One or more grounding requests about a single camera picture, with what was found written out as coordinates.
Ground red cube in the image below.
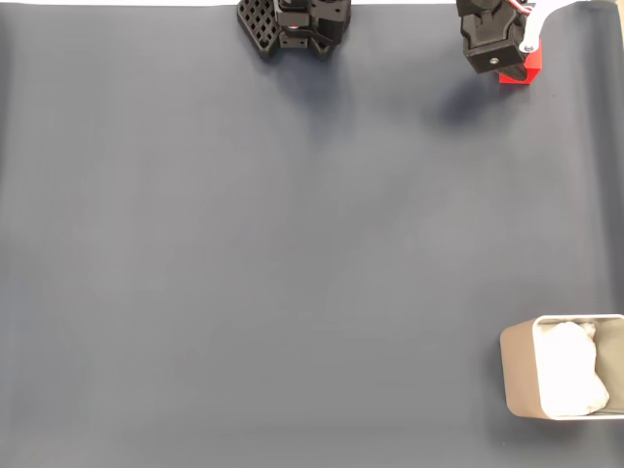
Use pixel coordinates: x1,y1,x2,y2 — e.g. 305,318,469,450
498,38,543,87

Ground beige metal box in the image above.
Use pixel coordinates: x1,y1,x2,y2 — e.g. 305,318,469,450
499,314,624,421

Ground white crumpled paper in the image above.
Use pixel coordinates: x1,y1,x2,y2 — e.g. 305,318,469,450
535,320,611,419

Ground white and red wires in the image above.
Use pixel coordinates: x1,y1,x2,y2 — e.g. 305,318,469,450
506,0,537,19

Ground white camera board with mount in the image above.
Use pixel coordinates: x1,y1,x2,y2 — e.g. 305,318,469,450
517,0,579,54

